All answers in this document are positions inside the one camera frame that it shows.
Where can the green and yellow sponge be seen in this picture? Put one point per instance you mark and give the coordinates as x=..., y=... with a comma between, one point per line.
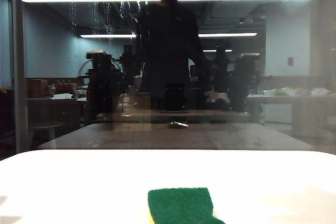
x=178, y=205

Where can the long white table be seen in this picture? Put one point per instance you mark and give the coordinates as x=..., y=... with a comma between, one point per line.
x=275, y=100

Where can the white plastic bag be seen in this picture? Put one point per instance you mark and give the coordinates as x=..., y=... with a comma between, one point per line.
x=319, y=91
x=289, y=91

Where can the round grey stool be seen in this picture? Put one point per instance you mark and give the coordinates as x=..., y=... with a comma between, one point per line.
x=44, y=127

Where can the large glass pane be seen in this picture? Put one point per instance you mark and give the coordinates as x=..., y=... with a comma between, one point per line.
x=288, y=24

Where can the small brown wall plate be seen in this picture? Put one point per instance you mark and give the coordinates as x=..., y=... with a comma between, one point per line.
x=290, y=61

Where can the grey window frame post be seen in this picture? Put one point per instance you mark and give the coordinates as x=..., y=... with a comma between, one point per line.
x=18, y=77

